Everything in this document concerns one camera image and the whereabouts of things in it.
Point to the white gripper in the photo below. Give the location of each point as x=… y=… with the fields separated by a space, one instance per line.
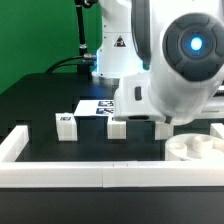
x=144 y=97

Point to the white round stool seat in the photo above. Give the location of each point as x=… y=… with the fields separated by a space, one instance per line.
x=194 y=147

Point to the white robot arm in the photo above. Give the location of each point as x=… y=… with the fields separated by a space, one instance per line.
x=165 y=56

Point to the white marker sheet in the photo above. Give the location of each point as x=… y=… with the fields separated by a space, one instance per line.
x=94 y=108

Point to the white U-shaped fence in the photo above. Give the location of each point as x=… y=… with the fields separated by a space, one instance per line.
x=15 y=174

